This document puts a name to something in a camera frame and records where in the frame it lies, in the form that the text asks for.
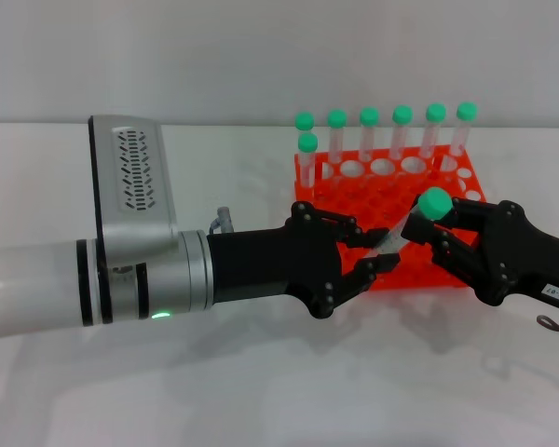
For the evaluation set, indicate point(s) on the orange test tube rack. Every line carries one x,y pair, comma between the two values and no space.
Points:
344,195

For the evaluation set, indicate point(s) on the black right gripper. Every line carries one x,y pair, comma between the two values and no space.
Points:
517,261

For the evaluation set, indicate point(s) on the clear test tube green cap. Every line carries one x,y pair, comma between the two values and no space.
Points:
435,203
368,123
336,125
434,118
466,116
304,121
401,121
307,153

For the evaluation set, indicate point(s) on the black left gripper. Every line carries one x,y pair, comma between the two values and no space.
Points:
270,263

